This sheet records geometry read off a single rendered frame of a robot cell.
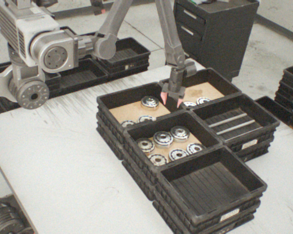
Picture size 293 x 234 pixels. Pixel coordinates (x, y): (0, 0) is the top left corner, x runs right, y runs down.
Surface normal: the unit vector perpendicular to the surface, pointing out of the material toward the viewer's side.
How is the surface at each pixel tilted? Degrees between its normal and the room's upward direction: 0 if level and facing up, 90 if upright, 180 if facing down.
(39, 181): 0
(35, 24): 0
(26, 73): 90
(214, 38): 90
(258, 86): 0
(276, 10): 90
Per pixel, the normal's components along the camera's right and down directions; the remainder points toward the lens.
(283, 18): -0.81, 0.29
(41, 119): 0.10, -0.79
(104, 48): 0.58, 0.26
